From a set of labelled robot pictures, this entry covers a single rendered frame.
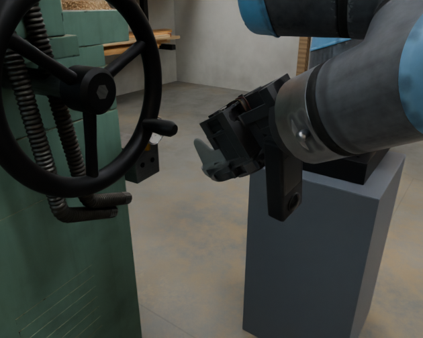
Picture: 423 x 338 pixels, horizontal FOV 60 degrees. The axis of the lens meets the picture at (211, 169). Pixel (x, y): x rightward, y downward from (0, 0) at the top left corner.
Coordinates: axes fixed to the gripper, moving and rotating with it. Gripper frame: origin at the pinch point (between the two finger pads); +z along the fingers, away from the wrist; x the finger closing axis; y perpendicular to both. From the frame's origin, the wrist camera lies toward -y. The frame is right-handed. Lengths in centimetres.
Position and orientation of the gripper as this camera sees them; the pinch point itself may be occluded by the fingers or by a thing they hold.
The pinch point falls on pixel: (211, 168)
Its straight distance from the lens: 55.0
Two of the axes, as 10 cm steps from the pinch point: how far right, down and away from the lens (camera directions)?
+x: -6.8, 5.2, -5.2
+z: -5.3, 1.5, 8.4
